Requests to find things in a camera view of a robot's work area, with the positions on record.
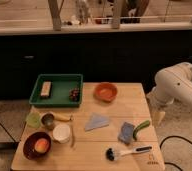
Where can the dark red bowl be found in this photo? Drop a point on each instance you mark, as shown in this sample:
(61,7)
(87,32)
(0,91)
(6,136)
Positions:
(28,148)

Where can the black white dish brush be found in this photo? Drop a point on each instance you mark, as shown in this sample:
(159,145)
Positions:
(113,154)

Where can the light blue towel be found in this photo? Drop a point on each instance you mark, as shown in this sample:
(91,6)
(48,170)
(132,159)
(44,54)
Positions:
(97,121)

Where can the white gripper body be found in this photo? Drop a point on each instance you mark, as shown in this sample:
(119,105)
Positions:
(158,100)

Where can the light green cup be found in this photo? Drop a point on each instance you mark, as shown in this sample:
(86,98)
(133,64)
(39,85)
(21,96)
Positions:
(33,120)

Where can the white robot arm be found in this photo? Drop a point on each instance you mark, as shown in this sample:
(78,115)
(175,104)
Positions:
(171,83)

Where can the orange peach fruit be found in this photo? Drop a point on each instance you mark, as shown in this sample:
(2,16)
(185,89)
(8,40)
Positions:
(41,145)

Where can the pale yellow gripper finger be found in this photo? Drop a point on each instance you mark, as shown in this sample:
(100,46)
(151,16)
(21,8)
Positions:
(158,117)

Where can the blue sponge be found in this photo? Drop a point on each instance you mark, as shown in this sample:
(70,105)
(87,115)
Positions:
(126,133)

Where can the white round container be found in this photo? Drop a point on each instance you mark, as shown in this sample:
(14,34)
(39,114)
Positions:
(61,133)

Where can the wooden block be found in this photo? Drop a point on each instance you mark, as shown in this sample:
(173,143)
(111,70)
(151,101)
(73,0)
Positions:
(45,91)

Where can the orange bowl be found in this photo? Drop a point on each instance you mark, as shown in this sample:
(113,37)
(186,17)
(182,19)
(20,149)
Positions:
(105,91)

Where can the dark red grape bunch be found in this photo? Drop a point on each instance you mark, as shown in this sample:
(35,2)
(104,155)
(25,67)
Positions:
(74,94)

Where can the small metal cup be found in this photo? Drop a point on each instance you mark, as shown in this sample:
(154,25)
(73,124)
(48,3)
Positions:
(48,121)

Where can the green plastic tray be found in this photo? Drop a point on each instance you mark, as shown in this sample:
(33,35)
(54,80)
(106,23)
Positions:
(62,86)

